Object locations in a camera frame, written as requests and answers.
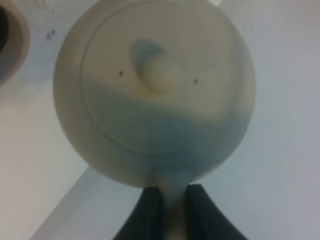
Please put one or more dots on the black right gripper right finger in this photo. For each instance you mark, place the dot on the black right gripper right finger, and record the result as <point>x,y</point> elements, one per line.
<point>204,220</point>

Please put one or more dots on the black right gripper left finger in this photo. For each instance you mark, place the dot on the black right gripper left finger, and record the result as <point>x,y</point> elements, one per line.
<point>146,221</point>

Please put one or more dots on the beige teapot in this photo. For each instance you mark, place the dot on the beige teapot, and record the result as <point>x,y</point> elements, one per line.
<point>155,93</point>

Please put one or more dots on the right beige teacup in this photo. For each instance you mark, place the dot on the right beige teacup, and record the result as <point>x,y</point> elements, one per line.
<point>14,39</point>

